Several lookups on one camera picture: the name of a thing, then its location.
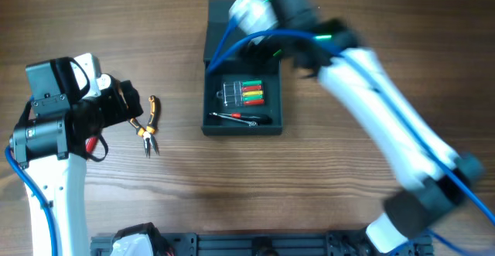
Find orange black pliers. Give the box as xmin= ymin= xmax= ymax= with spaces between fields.
xmin=128 ymin=95 xmax=161 ymax=158

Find clear case coloured screwdrivers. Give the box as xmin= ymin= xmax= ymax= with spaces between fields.
xmin=216 ymin=80 xmax=265 ymax=108

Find black red screwdriver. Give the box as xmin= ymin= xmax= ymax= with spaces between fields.
xmin=219 ymin=113 xmax=272 ymax=125

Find silver L-shaped socket wrench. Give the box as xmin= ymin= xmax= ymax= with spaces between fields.
xmin=209 ymin=112 xmax=258 ymax=127

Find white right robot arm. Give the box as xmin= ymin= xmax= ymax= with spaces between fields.
xmin=229 ymin=0 xmax=485 ymax=254

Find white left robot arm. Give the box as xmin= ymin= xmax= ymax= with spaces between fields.
xmin=5 ymin=53 xmax=142 ymax=255

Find black open box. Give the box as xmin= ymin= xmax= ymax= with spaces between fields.
xmin=201 ymin=0 xmax=283 ymax=136

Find red handled cutters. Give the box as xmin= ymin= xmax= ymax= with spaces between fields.
xmin=86 ymin=137 xmax=98 ymax=154

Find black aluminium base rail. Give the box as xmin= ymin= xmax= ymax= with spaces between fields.
xmin=90 ymin=227 xmax=433 ymax=256

